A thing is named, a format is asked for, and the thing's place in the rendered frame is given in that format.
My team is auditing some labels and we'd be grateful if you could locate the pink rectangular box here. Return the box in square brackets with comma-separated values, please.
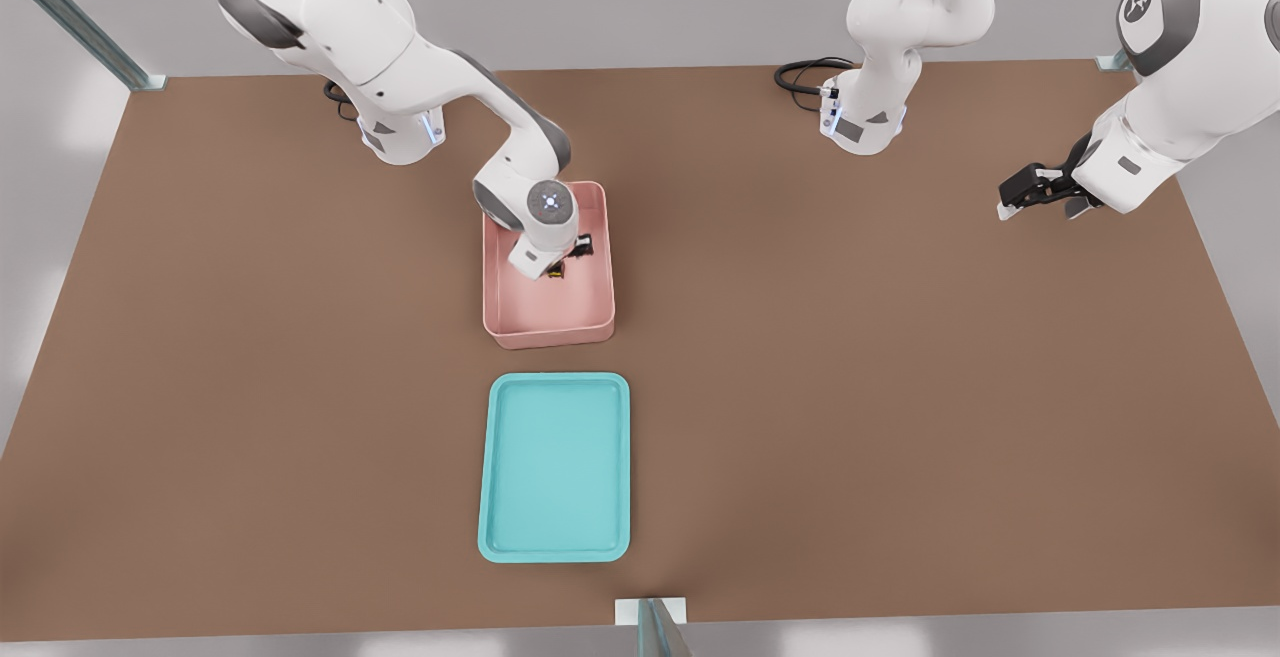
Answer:
[482, 181, 616, 351]

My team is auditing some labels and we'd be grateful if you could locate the black cable loop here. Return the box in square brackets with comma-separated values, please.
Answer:
[773, 57, 858, 117]
[322, 79, 363, 122]

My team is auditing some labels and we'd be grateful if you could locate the pale blue-green tray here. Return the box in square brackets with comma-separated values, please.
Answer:
[477, 372, 632, 564]

